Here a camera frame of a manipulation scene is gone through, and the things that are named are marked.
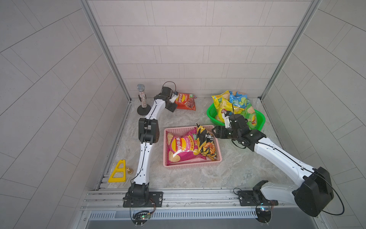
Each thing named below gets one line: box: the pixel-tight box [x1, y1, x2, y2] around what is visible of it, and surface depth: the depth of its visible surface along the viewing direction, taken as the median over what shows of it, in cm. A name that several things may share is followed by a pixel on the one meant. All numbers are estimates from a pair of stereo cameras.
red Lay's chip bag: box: [174, 93, 197, 112], surface depth 110 cm
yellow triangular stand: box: [108, 159, 127, 183], surface depth 80 cm
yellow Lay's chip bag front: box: [211, 90, 234, 117], surface depth 99 cm
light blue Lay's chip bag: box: [228, 90, 252, 110], surface depth 98 cm
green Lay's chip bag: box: [240, 103, 257, 131], surface depth 91 cm
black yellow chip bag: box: [195, 123, 218, 160], surface depth 82 cm
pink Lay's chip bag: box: [165, 126, 207, 166], surface depth 82 cm
